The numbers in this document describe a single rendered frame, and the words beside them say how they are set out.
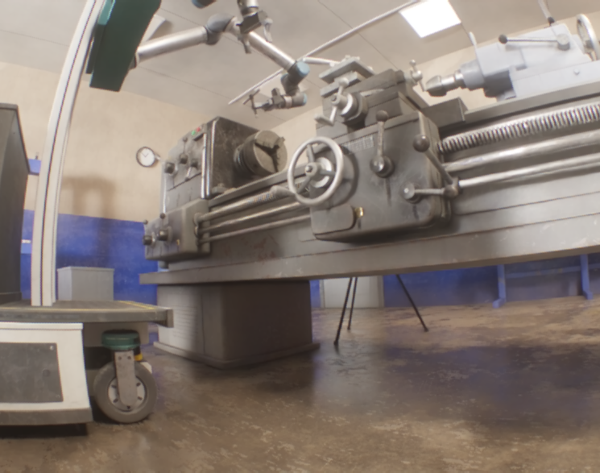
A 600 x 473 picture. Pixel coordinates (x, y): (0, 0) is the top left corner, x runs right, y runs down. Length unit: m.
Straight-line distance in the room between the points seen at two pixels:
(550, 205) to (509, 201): 0.12
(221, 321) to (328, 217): 0.80
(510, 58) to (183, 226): 1.57
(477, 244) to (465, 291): 3.55
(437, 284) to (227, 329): 3.29
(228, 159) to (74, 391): 1.45
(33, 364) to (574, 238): 1.18
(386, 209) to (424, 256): 0.16
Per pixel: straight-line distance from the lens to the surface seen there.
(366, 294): 4.86
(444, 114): 1.05
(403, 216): 0.87
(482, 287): 4.27
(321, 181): 0.97
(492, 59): 1.31
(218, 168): 1.86
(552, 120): 0.92
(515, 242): 0.78
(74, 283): 3.43
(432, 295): 4.46
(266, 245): 1.43
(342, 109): 0.97
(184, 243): 1.69
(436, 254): 0.82
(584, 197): 0.96
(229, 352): 1.60
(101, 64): 1.60
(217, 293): 1.58
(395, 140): 0.92
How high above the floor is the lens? 0.37
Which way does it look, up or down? 8 degrees up
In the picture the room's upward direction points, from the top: 3 degrees counter-clockwise
